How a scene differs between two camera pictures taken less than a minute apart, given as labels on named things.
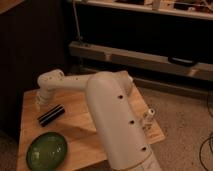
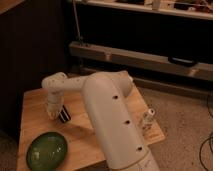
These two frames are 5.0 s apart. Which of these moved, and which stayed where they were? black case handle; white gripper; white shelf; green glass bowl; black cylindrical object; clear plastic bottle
Moved: black cylindrical object; white gripper
Stayed: green glass bowl; white shelf; clear plastic bottle; black case handle
